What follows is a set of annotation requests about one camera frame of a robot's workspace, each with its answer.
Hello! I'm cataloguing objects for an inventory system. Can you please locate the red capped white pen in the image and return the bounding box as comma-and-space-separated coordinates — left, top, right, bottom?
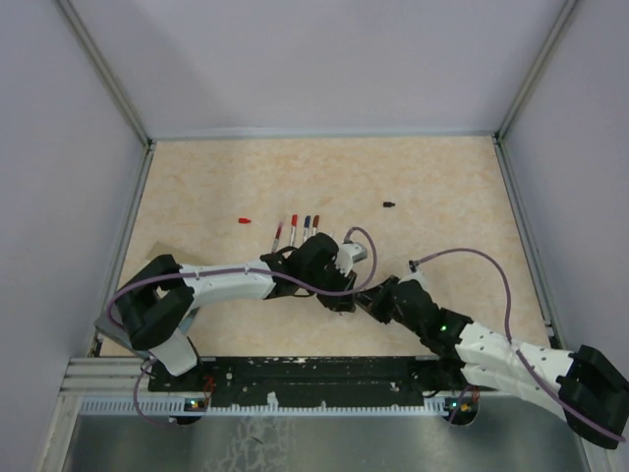
289, 213, 299, 247

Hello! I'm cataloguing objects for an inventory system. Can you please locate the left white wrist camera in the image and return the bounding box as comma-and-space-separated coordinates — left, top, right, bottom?
335, 242, 368, 275

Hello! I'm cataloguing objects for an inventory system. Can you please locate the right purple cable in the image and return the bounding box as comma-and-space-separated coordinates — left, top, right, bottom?
410, 247, 629, 442

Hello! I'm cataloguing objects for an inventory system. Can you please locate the brown cardboard piece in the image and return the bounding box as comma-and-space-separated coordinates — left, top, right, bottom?
144, 241, 204, 266

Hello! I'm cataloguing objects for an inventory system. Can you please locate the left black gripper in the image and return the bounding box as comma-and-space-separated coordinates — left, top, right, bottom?
303, 260, 358, 313

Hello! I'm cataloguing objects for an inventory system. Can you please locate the blue end white pen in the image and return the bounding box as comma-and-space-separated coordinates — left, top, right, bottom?
303, 215, 312, 242

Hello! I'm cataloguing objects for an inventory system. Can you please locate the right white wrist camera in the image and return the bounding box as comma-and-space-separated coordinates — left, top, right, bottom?
400, 260, 427, 287

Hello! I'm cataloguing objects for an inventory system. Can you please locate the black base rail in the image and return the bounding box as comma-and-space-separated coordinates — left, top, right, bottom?
148, 356, 467, 408

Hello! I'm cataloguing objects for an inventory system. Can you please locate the white slotted cable duct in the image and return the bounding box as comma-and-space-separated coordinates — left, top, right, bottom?
78, 395, 476, 419

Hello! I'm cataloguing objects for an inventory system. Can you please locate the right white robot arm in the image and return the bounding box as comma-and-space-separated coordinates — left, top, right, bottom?
355, 277, 628, 449

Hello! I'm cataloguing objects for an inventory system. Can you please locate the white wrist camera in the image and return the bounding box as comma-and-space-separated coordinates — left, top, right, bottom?
400, 260, 427, 287
335, 242, 368, 275

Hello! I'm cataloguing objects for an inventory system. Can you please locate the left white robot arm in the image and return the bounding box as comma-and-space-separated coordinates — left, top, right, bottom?
108, 233, 367, 390

